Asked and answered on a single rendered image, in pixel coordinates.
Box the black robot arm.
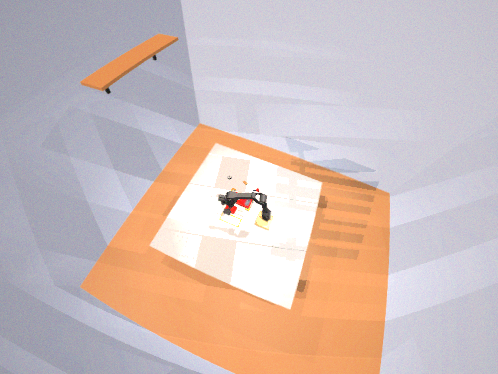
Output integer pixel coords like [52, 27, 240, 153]
[218, 191, 272, 222]

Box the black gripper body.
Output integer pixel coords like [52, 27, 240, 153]
[223, 202, 235, 216]

